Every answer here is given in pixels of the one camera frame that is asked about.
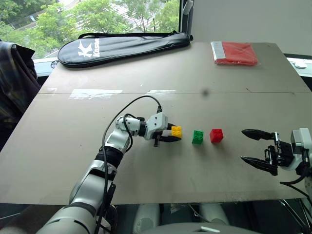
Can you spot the black window frame post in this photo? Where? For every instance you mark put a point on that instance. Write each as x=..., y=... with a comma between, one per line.
x=186, y=18

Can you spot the white rounded robot leg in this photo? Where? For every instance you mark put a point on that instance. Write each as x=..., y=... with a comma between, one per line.
x=147, y=217
x=214, y=213

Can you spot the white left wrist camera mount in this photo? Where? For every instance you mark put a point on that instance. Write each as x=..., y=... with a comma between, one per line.
x=157, y=123

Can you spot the small white device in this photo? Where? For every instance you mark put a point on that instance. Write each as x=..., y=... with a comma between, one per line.
x=300, y=64

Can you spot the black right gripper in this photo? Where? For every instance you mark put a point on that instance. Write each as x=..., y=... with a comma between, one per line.
x=282, y=151

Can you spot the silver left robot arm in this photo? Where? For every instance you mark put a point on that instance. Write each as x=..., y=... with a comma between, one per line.
x=85, y=180

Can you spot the green toy brick cube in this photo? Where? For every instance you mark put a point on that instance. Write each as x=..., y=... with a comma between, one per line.
x=198, y=137

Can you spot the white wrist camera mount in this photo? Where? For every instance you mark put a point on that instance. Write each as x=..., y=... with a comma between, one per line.
x=157, y=123
x=301, y=143

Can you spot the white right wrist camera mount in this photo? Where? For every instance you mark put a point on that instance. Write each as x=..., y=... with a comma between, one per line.
x=301, y=143

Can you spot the black racket bag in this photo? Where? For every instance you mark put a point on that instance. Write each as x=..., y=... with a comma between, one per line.
x=117, y=48

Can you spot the red packet in plastic wrap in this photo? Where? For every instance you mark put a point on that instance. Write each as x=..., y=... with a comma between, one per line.
x=235, y=53

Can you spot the red toy brick cube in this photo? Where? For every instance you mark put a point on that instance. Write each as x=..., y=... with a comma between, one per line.
x=216, y=135

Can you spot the dark plaid cloth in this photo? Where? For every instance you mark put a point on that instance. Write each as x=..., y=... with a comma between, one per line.
x=14, y=83

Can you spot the yellow toy brick cube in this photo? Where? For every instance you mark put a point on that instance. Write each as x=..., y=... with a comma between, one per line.
x=176, y=131

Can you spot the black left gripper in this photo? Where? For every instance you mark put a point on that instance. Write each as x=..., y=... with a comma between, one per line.
x=161, y=135

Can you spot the black stand legs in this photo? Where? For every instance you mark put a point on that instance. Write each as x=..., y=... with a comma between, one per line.
x=296, y=214

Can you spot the white tape patch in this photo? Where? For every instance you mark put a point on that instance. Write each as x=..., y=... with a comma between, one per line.
x=93, y=94
x=161, y=91

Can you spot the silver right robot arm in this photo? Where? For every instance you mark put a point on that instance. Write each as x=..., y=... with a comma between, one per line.
x=307, y=175

